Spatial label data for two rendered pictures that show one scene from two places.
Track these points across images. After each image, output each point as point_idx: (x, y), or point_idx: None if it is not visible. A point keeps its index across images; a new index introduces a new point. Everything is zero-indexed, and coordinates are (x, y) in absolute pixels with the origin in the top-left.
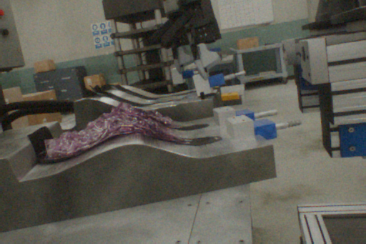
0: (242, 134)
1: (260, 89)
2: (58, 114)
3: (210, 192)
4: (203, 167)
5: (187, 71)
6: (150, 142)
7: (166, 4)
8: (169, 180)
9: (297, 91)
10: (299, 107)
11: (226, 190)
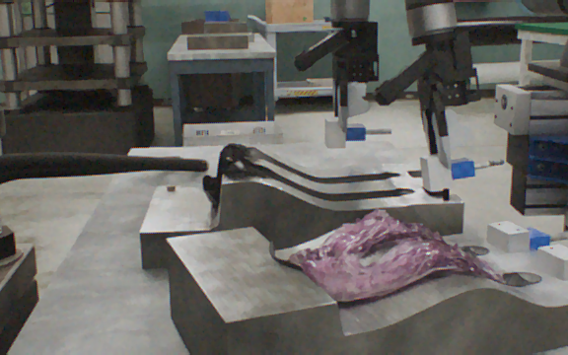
0: None
1: (308, 117)
2: None
3: (553, 351)
4: (551, 319)
5: (356, 128)
6: (491, 283)
7: (341, 5)
8: (512, 335)
9: (514, 177)
10: (515, 204)
11: None
